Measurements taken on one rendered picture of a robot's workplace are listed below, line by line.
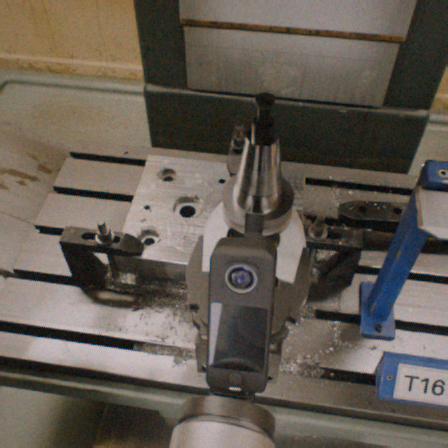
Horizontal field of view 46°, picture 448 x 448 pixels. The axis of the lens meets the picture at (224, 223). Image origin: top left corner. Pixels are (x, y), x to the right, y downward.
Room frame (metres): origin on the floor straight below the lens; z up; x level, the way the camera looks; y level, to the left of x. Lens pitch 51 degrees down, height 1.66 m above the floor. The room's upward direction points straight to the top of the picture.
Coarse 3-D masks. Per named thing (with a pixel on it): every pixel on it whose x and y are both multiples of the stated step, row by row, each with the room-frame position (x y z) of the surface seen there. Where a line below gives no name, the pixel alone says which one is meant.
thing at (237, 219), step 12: (228, 192) 0.31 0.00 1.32; (288, 192) 0.31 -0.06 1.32; (228, 204) 0.30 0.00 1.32; (288, 204) 0.30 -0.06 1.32; (228, 216) 0.29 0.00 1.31; (240, 216) 0.29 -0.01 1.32; (252, 216) 0.29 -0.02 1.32; (264, 216) 0.29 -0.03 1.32; (276, 216) 0.29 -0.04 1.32; (288, 216) 0.29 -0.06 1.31; (240, 228) 0.29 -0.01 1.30; (252, 228) 0.29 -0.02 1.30; (264, 228) 0.28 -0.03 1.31; (276, 228) 0.29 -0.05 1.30
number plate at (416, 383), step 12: (408, 372) 0.30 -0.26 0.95; (420, 372) 0.30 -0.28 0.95; (432, 372) 0.30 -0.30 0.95; (444, 372) 0.30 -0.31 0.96; (396, 384) 0.29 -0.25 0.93; (408, 384) 0.29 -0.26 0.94; (420, 384) 0.29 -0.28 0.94; (432, 384) 0.29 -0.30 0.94; (444, 384) 0.29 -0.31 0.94; (396, 396) 0.28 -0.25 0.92; (408, 396) 0.28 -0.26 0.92; (420, 396) 0.28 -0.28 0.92; (432, 396) 0.28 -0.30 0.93; (444, 396) 0.28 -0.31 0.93
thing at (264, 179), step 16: (256, 144) 0.30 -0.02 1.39; (272, 144) 0.30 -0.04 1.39; (256, 160) 0.30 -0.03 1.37; (272, 160) 0.30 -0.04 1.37; (240, 176) 0.30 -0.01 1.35; (256, 176) 0.29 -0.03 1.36; (272, 176) 0.30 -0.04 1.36; (240, 192) 0.30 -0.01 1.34; (256, 192) 0.29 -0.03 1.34; (272, 192) 0.29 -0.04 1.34; (256, 208) 0.29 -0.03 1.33; (272, 208) 0.29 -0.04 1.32
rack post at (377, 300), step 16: (400, 224) 0.45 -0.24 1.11; (416, 224) 0.41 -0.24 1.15; (400, 240) 0.42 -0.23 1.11; (416, 240) 0.41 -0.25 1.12; (400, 256) 0.41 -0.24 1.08; (416, 256) 0.41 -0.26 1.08; (384, 272) 0.43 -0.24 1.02; (400, 272) 0.41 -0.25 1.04; (368, 288) 0.47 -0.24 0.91; (384, 288) 0.41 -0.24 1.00; (400, 288) 0.41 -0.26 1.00; (368, 304) 0.44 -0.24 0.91; (384, 304) 0.41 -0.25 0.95; (368, 320) 0.41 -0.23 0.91; (384, 320) 0.41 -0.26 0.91; (384, 336) 0.38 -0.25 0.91
